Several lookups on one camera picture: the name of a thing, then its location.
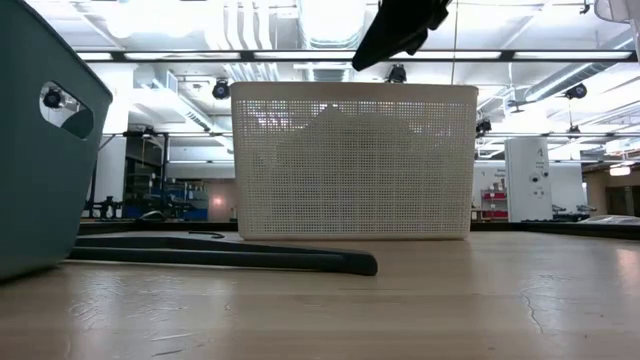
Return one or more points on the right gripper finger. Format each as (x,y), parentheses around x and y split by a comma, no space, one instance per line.
(395,30)

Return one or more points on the teal plastic bin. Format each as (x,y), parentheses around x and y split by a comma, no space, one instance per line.
(40,190)

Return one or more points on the black background robot arm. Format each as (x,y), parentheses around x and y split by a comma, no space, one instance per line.
(102,210)

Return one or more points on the black ceiling spotlight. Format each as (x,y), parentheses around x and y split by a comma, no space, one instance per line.
(396,74)
(483,126)
(220,90)
(52,98)
(576,91)

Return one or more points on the white perforated plastic basket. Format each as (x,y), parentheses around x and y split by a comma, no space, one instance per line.
(350,165)

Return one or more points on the white pillar with fixtures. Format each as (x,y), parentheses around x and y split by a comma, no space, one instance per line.
(527,175)

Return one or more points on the red bins shelf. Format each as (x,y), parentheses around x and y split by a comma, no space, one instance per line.
(495,202)

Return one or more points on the black metal background table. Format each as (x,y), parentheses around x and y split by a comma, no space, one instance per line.
(165,134)

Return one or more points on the dark grey clothes hanger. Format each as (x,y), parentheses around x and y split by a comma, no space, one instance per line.
(225,257)

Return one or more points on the clear plastic bag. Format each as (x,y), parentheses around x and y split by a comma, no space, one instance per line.
(610,219)

